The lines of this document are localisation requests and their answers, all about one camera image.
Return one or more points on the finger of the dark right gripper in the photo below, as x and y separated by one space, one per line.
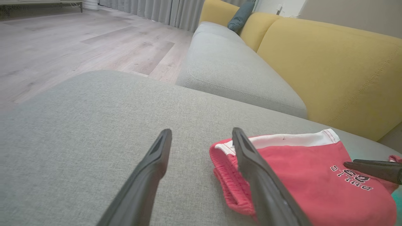
383 174
386 163

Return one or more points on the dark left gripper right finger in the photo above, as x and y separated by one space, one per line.
263 194

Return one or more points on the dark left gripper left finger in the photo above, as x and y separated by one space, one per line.
147 182

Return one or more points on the red shorts with white stripe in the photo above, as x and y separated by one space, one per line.
307 175

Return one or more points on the large grey sofa seat cushion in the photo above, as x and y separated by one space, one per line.
78 141

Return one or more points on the yellow sofa back cushion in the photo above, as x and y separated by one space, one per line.
339 72
260 28
216 11

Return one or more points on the narrow grey sofa seat cushion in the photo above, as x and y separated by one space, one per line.
226 69

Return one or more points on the grey curtain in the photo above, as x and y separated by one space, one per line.
163 11

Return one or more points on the teal throw pillow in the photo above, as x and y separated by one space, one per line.
240 17

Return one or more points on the white round floor object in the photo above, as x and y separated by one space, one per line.
90 4

